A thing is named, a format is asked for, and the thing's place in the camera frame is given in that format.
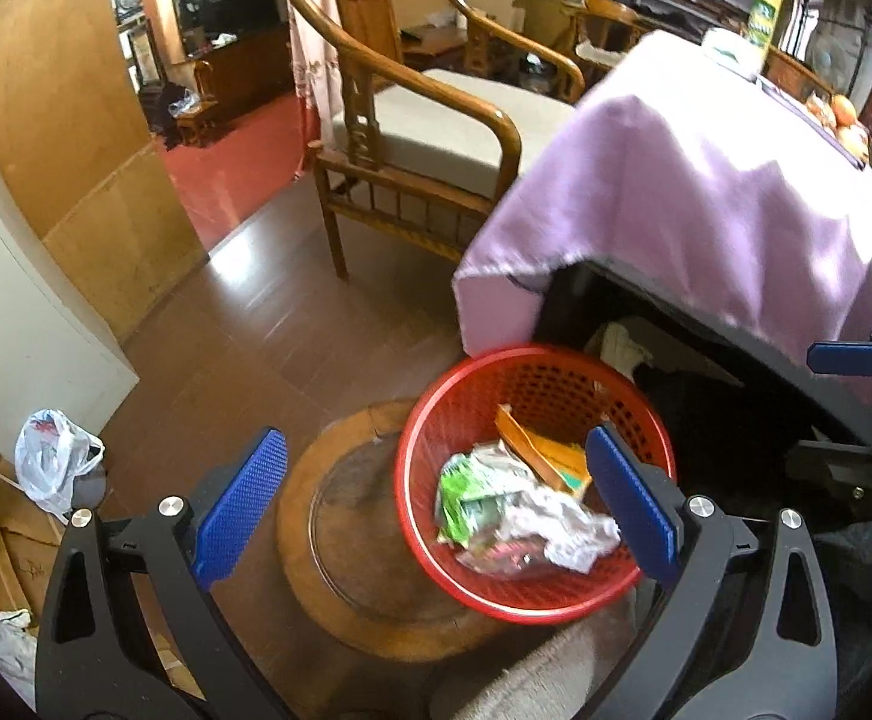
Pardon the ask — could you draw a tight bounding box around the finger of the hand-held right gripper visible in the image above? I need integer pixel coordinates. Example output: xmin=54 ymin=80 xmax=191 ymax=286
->
xmin=784 ymin=439 xmax=872 ymax=541
xmin=807 ymin=313 xmax=872 ymax=378

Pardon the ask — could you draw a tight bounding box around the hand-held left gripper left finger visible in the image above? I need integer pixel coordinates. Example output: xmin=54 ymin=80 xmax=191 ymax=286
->
xmin=35 ymin=427 xmax=291 ymax=720

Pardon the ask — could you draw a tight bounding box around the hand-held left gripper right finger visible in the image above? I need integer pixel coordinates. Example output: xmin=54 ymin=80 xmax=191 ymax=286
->
xmin=584 ymin=424 xmax=840 ymax=720

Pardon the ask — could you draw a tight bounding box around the trash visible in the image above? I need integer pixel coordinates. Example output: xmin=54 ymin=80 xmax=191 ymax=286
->
xmin=503 ymin=484 xmax=623 ymax=575

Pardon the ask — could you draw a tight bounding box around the orange paper package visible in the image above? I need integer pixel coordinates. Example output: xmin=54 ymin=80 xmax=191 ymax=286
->
xmin=496 ymin=403 xmax=594 ymax=503

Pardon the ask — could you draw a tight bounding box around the silver foil wrapper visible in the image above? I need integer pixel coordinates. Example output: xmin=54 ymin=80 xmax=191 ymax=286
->
xmin=470 ymin=441 xmax=534 ymax=481

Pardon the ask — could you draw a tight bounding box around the red clear packet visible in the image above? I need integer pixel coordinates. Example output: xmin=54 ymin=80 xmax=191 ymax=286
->
xmin=455 ymin=540 xmax=549 ymax=578

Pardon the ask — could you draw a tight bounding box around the red plastic basket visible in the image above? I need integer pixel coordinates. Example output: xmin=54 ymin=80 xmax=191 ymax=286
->
xmin=395 ymin=345 xmax=677 ymax=623

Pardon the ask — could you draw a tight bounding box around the green snack wrapper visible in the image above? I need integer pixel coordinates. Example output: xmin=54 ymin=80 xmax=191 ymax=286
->
xmin=436 ymin=457 xmax=512 ymax=548

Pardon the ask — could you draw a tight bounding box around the round wooden stool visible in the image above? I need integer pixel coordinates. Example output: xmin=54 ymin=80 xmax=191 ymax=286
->
xmin=275 ymin=401 xmax=639 ymax=665

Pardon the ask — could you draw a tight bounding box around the white crumpled cloth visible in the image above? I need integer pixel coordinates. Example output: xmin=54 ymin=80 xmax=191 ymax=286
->
xmin=599 ymin=322 xmax=654 ymax=376

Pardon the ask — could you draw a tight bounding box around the white floor plastic bag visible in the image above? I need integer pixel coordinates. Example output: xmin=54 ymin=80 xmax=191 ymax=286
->
xmin=14 ymin=409 xmax=106 ymax=522

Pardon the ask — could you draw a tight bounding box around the flattened cardboard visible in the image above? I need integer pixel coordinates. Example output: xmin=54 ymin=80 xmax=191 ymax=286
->
xmin=0 ymin=457 xmax=205 ymax=698

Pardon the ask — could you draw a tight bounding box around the blue rimmed plate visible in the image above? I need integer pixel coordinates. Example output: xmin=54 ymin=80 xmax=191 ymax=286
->
xmin=758 ymin=75 xmax=868 ymax=166

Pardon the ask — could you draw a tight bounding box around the crumpled white bag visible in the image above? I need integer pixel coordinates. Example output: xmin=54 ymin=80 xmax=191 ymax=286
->
xmin=0 ymin=611 xmax=40 ymax=713

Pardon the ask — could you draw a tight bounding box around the electric fan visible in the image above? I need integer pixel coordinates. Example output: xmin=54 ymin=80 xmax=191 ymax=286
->
xmin=807 ymin=34 xmax=868 ymax=98

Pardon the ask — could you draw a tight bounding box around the white ceramic jar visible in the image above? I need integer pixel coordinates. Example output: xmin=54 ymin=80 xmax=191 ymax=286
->
xmin=700 ymin=26 xmax=767 ymax=80

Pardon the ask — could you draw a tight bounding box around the yellow canister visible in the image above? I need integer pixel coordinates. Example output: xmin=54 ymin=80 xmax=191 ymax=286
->
xmin=739 ymin=0 xmax=784 ymax=53

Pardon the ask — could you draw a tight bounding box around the wooden armchair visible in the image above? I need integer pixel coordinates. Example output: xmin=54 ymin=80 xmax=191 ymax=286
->
xmin=256 ymin=0 xmax=587 ymax=282

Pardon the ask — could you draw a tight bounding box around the round back wooden chair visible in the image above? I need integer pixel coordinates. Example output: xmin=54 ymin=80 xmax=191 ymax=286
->
xmin=575 ymin=0 xmax=662 ymax=87

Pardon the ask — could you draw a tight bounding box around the beige chair cushion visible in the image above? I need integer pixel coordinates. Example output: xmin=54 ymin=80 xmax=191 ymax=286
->
xmin=331 ymin=69 xmax=579 ymax=200

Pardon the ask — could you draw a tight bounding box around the floral curtain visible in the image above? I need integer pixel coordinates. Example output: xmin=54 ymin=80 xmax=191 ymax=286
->
xmin=286 ymin=0 xmax=343 ymax=181

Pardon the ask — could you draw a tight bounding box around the dark wooden sideboard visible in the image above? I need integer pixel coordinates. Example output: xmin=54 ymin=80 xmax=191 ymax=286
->
xmin=166 ymin=0 xmax=294 ymax=113

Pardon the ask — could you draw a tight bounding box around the cardboard box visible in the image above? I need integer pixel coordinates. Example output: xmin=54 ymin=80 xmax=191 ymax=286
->
xmin=462 ymin=0 xmax=531 ymax=31

